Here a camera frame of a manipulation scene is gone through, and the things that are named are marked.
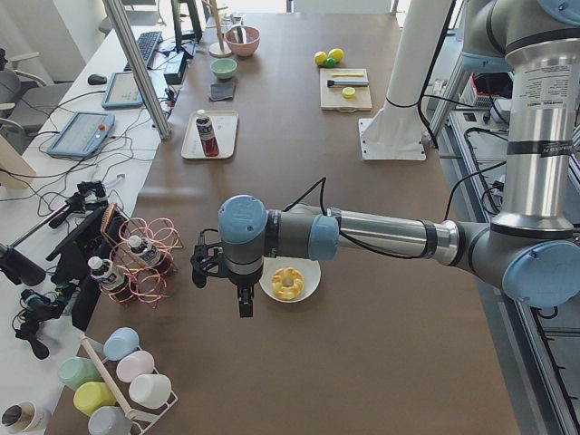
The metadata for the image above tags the tea bottle in rack upper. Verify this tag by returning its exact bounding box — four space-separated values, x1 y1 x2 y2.
127 235 171 273

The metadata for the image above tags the wooden mug tree stand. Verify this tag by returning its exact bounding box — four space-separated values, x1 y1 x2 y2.
202 0 232 59

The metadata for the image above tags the black monitor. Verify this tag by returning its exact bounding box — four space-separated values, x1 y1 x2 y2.
170 0 204 58

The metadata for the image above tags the white round plate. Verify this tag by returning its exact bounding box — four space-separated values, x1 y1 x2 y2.
259 257 321 303

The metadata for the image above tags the cream rabbit tray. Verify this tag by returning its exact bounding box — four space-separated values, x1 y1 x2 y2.
181 110 238 160

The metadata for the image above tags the wooden cutting board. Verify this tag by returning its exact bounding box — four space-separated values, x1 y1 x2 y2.
319 68 372 111

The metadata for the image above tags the tea bottle in rack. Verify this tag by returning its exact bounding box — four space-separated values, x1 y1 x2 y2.
127 235 171 273
87 256 126 293

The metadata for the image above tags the copper wire bottle rack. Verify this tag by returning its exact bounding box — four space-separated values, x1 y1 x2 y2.
101 204 183 307

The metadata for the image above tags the far teach pendant tablet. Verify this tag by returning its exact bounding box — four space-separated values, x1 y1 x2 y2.
101 72 143 110

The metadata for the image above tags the black camera tripod rig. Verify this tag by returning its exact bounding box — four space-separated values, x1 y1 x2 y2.
1 181 125 360

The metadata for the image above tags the half lemon slice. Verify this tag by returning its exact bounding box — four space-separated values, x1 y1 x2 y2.
341 87 356 99

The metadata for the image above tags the teach pendant tablet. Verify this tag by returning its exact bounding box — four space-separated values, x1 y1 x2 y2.
46 111 115 158
101 72 143 110

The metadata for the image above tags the steel ice scoop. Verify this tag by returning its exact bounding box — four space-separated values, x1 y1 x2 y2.
231 24 247 44

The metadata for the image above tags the black keyboard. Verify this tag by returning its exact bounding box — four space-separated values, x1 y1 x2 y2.
137 31 162 69

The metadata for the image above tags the black computer mouse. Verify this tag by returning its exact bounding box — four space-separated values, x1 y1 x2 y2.
87 73 108 86

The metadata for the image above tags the grey folded cloth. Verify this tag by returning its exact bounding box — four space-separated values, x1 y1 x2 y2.
208 82 236 102

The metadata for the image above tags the green cup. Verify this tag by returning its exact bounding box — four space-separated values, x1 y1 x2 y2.
58 356 102 391

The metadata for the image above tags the pink cup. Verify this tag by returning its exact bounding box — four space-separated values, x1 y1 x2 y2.
116 350 155 383

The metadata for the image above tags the green lime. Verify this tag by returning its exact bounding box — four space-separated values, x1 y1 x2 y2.
324 57 338 68

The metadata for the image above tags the tea bottle in rack lower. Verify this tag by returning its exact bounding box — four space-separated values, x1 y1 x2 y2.
87 256 126 293

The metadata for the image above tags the steel muddler black tip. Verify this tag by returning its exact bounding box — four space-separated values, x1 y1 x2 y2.
326 79 369 88

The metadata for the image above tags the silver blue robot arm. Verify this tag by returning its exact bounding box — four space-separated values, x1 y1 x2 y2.
191 1 579 317

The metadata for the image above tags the aluminium frame post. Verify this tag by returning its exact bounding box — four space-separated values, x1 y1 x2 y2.
103 0 171 140

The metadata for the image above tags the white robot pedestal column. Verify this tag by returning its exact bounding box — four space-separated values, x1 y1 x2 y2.
359 0 455 161

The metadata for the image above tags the yellow twisted donut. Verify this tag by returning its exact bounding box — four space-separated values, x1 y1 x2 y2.
271 266 305 301

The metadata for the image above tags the green bowl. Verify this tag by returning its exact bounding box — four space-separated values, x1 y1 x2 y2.
210 58 237 80

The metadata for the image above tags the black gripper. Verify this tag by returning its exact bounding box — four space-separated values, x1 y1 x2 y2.
190 228 254 318

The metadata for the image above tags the blue cup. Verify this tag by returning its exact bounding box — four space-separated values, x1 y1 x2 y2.
103 327 140 361

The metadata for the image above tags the yellow cup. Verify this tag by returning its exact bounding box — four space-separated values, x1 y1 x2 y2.
73 382 117 417

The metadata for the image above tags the dark tea bottle on tray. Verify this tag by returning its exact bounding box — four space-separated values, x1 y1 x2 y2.
196 110 219 157

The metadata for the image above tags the yellow lemon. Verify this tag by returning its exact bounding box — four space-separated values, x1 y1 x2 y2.
314 51 328 66
328 48 344 63

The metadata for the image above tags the grey cup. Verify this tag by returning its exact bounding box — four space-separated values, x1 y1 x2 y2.
88 406 132 435

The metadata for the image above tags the pink ice bowl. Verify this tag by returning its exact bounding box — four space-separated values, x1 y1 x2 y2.
225 25 261 57

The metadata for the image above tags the yellow lemon far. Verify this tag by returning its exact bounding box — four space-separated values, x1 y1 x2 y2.
328 48 344 63

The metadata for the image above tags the near teach pendant tablet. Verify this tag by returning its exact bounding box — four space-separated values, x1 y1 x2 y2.
46 111 115 158

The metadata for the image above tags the yellow lemon near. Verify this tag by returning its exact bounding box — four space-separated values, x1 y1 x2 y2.
314 51 328 66

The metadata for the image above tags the yellow plastic knife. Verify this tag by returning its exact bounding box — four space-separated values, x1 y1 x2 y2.
331 72 364 77

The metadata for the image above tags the white cup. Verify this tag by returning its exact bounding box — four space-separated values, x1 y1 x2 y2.
129 373 172 409

